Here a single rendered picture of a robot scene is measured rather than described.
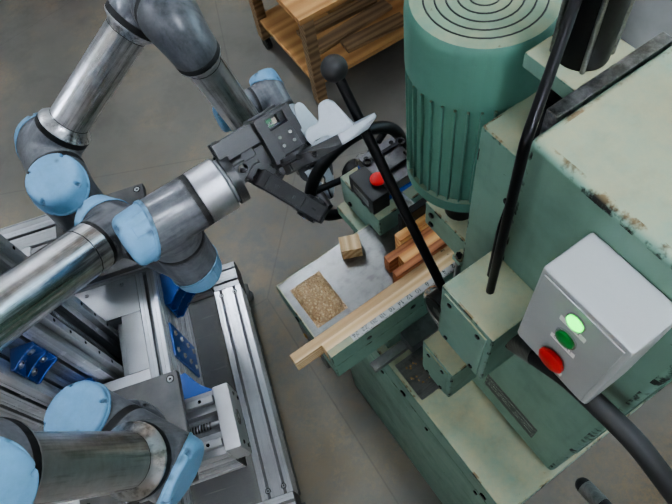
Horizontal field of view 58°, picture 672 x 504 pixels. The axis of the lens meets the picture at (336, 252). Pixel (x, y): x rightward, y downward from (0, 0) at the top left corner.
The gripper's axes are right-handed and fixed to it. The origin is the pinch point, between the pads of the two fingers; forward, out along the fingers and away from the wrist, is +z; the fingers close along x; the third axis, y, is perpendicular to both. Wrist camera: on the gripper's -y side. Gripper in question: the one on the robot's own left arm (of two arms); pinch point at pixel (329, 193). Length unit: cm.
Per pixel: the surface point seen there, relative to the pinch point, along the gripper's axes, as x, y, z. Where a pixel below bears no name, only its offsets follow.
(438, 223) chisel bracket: -3, -48, 18
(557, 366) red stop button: 11, -93, 34
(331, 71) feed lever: 11, -77, -6
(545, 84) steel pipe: 6, -105, 10
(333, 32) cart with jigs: -57, 90, -67
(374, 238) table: 3.7, -30.0, 15.1
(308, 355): 28, -40, 28
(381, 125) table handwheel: -11.9, -23.4, -5.6
